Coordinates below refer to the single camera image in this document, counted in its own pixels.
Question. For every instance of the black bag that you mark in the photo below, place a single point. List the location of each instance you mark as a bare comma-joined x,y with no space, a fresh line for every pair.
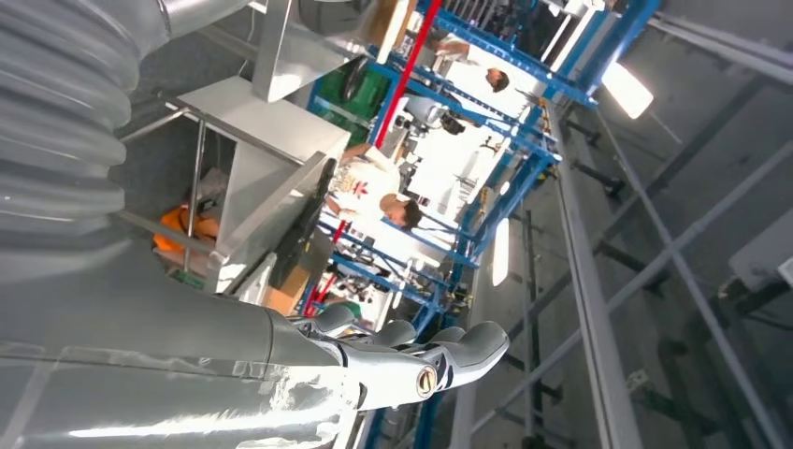
303,229

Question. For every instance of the ceiling light panel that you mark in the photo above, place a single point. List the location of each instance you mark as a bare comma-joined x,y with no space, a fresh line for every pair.
627,90
503,187
500,251

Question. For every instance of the steel frame table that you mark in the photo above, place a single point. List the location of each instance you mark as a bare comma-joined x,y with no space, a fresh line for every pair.
266,124
291,56

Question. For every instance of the grey ceiling pipe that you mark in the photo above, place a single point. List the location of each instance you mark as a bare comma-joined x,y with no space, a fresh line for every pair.
619,297
681,266

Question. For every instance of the orange bag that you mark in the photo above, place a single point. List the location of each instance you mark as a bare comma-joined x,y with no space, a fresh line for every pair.
180,226

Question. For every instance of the grey ceiling beam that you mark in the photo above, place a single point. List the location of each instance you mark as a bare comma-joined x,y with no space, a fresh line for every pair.
588,279

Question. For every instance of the white ceiling air conditioner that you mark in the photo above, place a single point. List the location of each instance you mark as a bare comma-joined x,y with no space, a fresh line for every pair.
762,254

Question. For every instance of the red barrier belt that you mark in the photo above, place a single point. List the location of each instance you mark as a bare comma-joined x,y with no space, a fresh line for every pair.
407,74

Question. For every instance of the cardboard box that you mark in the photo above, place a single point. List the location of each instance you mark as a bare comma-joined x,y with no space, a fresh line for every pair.
285,294

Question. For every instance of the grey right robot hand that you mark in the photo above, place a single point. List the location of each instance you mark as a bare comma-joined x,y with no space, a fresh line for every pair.
155,372

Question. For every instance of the green plastic crate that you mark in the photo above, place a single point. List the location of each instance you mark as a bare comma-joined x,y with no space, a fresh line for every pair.
371,99

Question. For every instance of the person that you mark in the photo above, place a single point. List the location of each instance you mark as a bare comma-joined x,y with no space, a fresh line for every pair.
497,80
365,183

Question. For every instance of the tall blue metal rack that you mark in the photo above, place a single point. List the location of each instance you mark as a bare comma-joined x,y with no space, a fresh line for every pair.
511,204

